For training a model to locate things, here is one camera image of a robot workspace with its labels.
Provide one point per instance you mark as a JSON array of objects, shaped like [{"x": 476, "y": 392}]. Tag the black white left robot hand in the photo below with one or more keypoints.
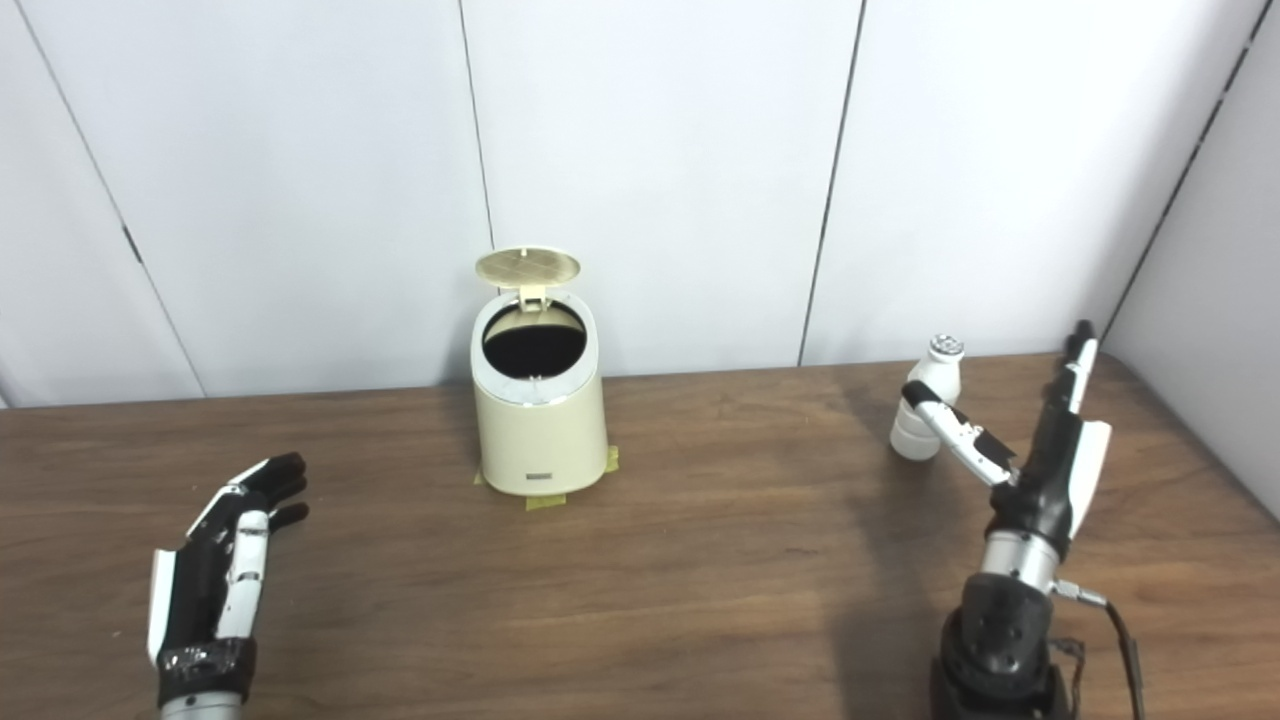
[{"x": 200, "y": 590}]

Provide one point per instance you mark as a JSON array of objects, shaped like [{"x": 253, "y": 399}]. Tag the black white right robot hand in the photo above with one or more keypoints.
[{"x": 1055, "y": 480}]

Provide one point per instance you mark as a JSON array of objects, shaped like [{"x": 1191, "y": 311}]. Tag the small white plastic bottle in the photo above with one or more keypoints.
[{"x": 915, "y": 435}]

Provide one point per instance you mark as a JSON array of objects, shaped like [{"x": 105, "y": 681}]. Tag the cream-colored bin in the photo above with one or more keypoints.
[{"x": 540, "y": 440}]

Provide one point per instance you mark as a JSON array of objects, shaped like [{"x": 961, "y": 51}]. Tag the cream round bin lid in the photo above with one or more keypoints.
[{"x": 527, "y": 265}]

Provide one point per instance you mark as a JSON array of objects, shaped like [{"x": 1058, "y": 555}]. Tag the black wall seam hinge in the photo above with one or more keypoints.
[{"x": 132, "y": 244}]

